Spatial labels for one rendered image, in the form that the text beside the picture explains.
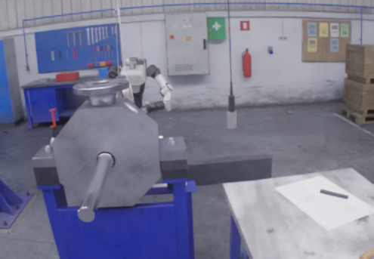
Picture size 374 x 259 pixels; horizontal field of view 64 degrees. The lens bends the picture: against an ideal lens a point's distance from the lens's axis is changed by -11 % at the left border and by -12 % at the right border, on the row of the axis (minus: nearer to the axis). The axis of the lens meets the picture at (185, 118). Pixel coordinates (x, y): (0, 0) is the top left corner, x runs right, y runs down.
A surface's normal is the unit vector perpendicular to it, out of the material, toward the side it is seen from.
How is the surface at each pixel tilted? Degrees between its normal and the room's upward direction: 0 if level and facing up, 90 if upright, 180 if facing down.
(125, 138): 90
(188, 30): 90
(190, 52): 90
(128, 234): 90
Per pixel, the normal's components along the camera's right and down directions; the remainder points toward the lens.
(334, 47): 0.05, 0.26
